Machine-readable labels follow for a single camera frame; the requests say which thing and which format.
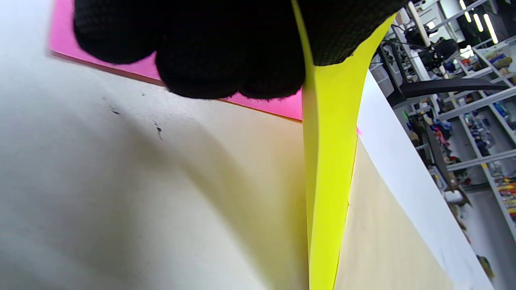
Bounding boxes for person's left hand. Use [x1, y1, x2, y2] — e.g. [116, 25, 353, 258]
[73, 0, 410, 100]

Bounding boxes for pink paper sheet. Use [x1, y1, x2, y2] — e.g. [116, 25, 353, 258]
[49, 0, 361, 135]

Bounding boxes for yellow paper sheet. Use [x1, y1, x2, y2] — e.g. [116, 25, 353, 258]
[291, 0, 397, 290]

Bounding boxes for brown paper envelope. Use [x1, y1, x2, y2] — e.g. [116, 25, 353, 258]
[333, 135, 455, 290]

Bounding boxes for black office chair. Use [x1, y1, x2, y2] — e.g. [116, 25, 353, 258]
[377, 38, 509, 109]

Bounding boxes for white metal storage shelf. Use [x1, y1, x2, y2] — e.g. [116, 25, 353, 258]
[397, 0, 516, 242]

